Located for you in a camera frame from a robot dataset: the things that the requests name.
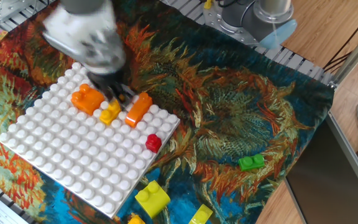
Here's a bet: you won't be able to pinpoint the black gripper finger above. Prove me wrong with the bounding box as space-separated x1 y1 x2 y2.
99 85 121 105
115 82 135 110

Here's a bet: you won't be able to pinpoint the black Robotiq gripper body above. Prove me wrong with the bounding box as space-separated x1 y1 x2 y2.
86 68 126 93

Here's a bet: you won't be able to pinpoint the slim orange sloped block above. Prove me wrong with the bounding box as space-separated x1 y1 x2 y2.
124 91 154 129

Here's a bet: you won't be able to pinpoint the slim yellow four-stud block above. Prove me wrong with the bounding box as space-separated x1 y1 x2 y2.
99 98 122 126

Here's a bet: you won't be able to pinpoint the orange two-stud block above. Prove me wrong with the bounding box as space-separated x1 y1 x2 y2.
70 83 106 116

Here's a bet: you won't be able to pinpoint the small red block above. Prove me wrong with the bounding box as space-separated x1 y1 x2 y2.
145 133 163 154

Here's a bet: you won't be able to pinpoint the white studded baseplate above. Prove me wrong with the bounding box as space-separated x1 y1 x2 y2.
0 62 181 219

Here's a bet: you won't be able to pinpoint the white and silver wrist adapter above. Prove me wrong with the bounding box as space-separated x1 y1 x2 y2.
40 1 127 75

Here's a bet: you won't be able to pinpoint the large lime two-stud block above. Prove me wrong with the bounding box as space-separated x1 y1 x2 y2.
134 180 171 219

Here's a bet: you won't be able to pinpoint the perforated metal plate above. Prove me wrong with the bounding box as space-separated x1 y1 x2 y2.
0 0 55 24

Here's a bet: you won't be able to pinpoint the large yellow four-stud block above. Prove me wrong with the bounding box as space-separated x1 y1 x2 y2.
127 213 147 224

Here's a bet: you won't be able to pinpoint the small lime single-stud block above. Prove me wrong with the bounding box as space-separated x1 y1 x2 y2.
188 203 214 224

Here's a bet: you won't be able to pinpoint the small green two-stud block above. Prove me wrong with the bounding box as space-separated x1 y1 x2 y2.
237 153 265 172

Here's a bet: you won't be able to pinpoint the colourful sunflower pattern rug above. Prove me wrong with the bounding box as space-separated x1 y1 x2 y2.
0 0 335 224

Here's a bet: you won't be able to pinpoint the black monitor panel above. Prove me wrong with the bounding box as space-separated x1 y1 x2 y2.
283 111 358 224

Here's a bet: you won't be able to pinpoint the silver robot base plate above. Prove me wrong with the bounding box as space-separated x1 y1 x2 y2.
202 1 260 47

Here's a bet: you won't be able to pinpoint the black floor cables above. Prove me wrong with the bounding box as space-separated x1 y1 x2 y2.
323 6 358 73

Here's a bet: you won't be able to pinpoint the aluminium frame beam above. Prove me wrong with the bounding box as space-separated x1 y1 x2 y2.
328 26 358 91

